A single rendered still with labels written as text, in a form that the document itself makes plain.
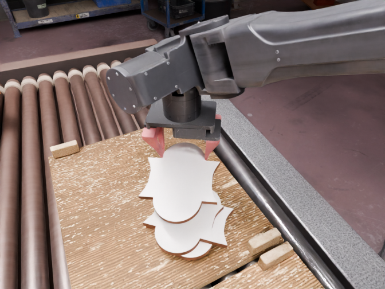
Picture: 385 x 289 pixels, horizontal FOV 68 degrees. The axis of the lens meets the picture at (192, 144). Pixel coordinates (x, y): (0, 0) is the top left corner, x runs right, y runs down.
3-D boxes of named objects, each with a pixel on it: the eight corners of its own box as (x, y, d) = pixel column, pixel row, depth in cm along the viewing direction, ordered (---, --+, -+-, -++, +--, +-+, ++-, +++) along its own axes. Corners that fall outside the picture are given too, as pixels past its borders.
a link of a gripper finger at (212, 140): (217, 174, 47) (220, 131, 41) (175, 171, 48) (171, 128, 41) (219, 146, 52) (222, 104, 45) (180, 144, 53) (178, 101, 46)
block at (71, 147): (79, 147, 68) (75, 138, 66) (80, 152, 66) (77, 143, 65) (52, 155, 66) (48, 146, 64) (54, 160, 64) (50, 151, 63)
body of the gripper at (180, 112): (213, 136, 42) (216, 93, 37) (145, 132, 43) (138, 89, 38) (216, 110, 46) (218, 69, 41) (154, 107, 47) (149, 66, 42)
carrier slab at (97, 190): (184, 120, 78) (184, 115, 77) (282, 244, 51) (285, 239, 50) (50, 161, 66) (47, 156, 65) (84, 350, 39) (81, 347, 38)
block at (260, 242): (272, 234, 51) (275, 225, 49) (279, 242, 50) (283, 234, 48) (245, 248, 49) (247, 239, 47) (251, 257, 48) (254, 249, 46)
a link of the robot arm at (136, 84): (251, 87, 34) (234, 12, 30) (187, 135, 28) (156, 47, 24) (185, 89, 43) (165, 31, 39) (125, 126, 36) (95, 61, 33)
